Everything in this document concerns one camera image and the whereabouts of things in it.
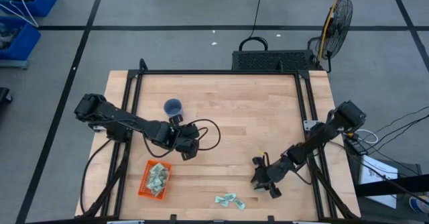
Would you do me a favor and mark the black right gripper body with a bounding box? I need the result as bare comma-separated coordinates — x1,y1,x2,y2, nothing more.
256,156,296,186

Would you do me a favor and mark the black power cable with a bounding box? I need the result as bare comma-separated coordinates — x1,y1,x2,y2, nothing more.
375,106,429,134
368,115,429,145

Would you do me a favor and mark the white wire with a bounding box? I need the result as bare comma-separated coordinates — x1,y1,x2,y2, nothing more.
0,0,40,28

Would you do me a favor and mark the black floor cable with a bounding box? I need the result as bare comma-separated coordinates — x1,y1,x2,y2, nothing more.
248,0,265,40

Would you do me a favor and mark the white printed box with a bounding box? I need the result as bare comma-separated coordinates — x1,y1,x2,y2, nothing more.
359,155,400,211

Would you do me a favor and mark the black side stand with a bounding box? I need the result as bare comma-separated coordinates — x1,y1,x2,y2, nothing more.
343,139,429,224

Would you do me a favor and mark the black caster foot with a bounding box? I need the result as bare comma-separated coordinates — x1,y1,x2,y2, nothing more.
0,87,13,107

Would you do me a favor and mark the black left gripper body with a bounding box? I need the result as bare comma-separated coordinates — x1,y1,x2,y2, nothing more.
167,125,201,151

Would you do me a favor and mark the yellow hanging cable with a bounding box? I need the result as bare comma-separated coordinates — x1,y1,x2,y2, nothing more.
317,0,346,60

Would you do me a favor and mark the grey-blue mug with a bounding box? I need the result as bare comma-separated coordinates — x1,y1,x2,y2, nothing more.
163,98,184,118

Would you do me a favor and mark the orange plastic mesh basket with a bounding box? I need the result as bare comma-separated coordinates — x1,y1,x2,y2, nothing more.
137,159,172,201

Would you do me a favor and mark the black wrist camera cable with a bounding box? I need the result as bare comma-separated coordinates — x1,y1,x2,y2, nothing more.
189,118,222,152

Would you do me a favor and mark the black equipment case with handle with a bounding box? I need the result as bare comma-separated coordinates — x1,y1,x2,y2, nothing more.
231,37,319,72

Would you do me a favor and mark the black floor fan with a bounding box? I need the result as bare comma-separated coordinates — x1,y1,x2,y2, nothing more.
307,0,354,74

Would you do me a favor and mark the black power adapter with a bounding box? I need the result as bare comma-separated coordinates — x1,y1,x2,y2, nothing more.
344,137,369,157

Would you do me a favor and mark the white cable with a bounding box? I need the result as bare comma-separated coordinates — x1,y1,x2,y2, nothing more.
354,128,379,146

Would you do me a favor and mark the black arm base cable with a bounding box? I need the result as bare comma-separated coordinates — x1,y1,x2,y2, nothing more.
79,138,113,215

